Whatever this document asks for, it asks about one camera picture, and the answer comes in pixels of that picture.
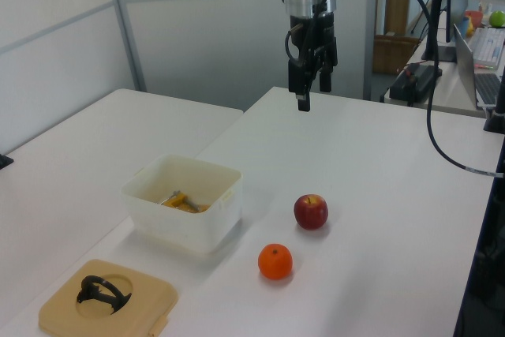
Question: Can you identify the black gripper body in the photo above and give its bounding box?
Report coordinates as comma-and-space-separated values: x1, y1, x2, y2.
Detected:
289, 13, 338, 62

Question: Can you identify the red toy apple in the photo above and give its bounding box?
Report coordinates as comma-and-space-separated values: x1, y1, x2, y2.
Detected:
293, 193, 330, 231

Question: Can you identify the orange toy fruit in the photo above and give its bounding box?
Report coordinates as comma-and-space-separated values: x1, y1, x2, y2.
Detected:
257, 243, 294, 281

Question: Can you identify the white plastic container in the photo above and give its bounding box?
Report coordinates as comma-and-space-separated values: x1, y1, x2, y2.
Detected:
120, 154, 243, 256

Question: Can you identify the beige container lid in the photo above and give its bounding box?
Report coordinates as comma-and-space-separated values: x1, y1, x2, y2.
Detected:
38, 259, 179, 337

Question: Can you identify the brown wooden cabinet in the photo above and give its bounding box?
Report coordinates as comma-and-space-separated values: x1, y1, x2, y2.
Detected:
372, 0, 421, 76

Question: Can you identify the black power box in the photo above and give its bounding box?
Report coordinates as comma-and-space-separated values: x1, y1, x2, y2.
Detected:
389, 62, 443, 107

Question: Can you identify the black monitor stand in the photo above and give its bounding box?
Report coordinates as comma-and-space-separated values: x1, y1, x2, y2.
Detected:
421, 0, 458, 63

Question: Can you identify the silver laptop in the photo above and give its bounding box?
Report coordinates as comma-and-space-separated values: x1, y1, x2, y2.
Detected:
452, 23, 505, 110

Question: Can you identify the red cup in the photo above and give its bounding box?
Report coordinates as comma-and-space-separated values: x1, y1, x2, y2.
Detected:
465, 9, 484, 28

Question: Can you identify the white keyboard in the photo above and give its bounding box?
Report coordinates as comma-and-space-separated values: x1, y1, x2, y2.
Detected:
470, 26, 505, 70

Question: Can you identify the grey metal piece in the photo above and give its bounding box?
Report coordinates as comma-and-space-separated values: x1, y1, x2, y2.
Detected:
159, 189, 200, 212

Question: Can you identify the yellow toy food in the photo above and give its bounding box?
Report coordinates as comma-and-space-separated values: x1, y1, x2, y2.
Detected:
162, 193, 210, 214

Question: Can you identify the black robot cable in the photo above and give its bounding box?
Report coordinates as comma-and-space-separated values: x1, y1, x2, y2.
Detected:
284, 0, 505, 178

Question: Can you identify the black clamp post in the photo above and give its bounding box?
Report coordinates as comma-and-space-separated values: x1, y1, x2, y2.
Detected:
483, 63, 505, 135

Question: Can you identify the black plastic ring frame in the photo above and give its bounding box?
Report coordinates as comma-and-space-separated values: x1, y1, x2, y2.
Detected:
76, 275, 133, 316

